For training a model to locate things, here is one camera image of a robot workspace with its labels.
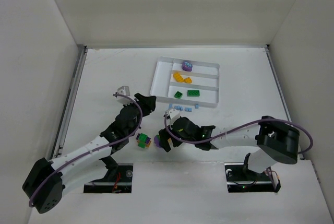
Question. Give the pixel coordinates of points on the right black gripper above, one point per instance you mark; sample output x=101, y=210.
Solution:
x=168, y=135

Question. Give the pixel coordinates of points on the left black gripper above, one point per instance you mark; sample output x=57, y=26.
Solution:
x=142, y=104

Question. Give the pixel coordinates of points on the small green lego brick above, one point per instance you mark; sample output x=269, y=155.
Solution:
x=178, y=95

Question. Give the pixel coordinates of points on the yellow long lego brick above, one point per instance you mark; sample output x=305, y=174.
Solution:
x=178, y=77

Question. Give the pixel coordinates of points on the small yellow lego piece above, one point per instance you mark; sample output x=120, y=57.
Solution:
x=188, y=80

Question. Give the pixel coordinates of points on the purple round lego piece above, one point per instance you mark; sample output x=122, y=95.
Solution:
x=187, y=66

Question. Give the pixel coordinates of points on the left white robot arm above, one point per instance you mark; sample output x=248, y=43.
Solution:
x=48, y=180

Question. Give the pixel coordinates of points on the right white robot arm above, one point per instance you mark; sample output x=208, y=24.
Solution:
x=277, y=141

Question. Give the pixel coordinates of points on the green purple yellow lego cluster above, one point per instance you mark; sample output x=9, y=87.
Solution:
x=143, y=140

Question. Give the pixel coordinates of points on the white divided sorting tray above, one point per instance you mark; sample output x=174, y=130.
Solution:
x=172, y=84

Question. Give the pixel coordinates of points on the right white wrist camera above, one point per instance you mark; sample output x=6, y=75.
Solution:
x=171, y=115

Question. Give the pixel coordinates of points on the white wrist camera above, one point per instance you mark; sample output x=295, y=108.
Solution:
x=122, y=94
x=171, y=115

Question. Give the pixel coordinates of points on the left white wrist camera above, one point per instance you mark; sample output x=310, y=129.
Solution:
x=122, y=94

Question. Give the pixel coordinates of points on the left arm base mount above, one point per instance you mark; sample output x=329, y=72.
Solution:
x=117, y=178

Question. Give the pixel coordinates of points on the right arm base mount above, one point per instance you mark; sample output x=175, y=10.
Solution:
x=240, y=179

